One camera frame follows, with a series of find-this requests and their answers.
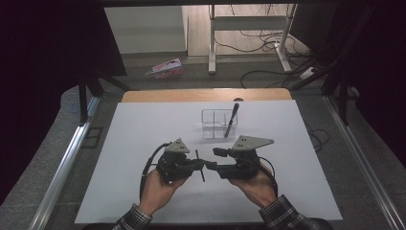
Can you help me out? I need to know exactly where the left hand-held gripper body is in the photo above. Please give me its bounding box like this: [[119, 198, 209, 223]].
[[156, 137, 192, 184]]

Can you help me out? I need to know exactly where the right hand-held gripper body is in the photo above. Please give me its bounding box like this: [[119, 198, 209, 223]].
[[218, 135, 275, 180]]

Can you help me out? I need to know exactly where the thin black pen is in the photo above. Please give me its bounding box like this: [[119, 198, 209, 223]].
[[194, 149, 206, 183]]

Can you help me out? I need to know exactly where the clear acrylic organizer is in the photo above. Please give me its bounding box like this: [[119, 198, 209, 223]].
[[201, 108, 239, 140]]

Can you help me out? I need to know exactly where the person's right hand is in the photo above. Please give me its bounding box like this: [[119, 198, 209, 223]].
[[228, 162, 278, 209]]

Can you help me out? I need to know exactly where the person's left hand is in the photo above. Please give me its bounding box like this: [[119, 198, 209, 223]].
[[138, 168, 190, 217]]

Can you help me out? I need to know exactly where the white table board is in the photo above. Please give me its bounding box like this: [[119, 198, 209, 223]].
[[74, 99, 344, 225]]

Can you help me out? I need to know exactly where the pink printed box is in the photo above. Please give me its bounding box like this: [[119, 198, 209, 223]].
[[146, 57, 185, 80]]

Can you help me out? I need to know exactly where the white power strip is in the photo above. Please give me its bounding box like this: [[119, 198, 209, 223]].
[[299, 66, 317, 81]]

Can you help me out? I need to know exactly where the black metal stand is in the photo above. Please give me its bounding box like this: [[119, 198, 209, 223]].
[[78, 75, 132, 125], [290, 6, 352, 127]]

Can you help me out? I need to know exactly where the white cabinet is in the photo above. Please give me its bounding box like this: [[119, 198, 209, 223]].
[[104, 5, 189, 55]]

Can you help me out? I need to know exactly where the black curtain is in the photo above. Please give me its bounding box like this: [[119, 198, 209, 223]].
[[288, 0, 406, 164], [0, 0, 128, 205]]

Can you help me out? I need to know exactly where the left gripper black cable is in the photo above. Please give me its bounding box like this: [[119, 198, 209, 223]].
[[139, 142, 170, 199]]

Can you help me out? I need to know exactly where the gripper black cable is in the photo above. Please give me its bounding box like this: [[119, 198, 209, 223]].
[[258, 156, 279, 197], [139, 142, 170, 199]]

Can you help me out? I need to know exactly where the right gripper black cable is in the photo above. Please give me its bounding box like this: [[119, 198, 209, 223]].
[[258, 156, 279, 197]]

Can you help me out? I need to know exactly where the black looped cable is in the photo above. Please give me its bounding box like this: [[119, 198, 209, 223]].
[[305, 124, 330, 153]]

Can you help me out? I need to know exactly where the aluminium rail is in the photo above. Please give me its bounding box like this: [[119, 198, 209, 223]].
[[323, 95, 406, 230], [28, 95, 101, 230]]

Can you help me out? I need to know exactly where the tangle of black floor cables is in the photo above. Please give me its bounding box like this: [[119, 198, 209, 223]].
[[213, 4, 319, 89]]

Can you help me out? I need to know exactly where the white desk frame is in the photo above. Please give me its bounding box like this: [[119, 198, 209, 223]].
[[208, 3, 299, 75]]

